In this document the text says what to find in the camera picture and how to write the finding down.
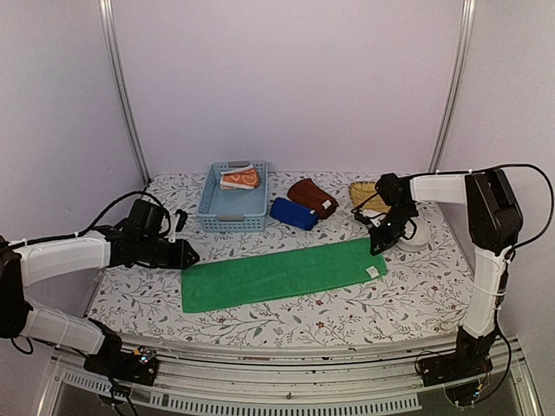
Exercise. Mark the yellow woven bamboo tray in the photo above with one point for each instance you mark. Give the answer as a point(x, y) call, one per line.
point(365, 192)

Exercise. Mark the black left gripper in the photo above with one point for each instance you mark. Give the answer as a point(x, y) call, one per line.
point(183, 259)

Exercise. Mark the orange bunny pattern towel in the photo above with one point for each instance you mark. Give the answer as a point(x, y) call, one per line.
point(242, 178)

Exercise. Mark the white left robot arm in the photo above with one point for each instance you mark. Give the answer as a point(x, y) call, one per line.
point(28, 262)

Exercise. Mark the aluminium front rail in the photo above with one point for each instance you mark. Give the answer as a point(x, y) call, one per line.
point(373, 379)

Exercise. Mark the light blue plastic basket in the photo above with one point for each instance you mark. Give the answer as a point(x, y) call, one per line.
point(233, 210)

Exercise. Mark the left aluminium frame post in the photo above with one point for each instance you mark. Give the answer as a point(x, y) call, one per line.
point(114, 59)

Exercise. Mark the brown rolled towel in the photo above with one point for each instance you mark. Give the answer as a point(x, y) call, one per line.
point(306, 193)

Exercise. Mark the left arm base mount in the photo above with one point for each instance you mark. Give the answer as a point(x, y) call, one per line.
point(140, 366)

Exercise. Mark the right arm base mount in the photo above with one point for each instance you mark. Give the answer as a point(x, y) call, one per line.
point(455, 366)

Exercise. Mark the green towel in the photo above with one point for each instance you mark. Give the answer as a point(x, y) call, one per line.
point(231, 283)

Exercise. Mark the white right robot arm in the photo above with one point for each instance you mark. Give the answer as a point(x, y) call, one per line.
point(494, 221)

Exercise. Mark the aluminium frame post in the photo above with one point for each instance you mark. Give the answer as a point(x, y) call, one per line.
point(460, 61)
point(114, 59)

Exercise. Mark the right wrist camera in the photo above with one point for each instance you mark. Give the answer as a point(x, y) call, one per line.
point(366, 216)

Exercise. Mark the blue rolled towel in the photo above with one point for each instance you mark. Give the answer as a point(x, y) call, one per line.
point(294, 214)

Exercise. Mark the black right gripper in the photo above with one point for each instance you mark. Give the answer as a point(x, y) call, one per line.
point(385, 241)

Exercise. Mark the right aluminium frame post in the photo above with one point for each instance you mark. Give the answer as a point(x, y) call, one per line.
point(460, 61)

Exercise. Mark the white bowl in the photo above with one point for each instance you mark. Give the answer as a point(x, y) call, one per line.
point(415, 237)

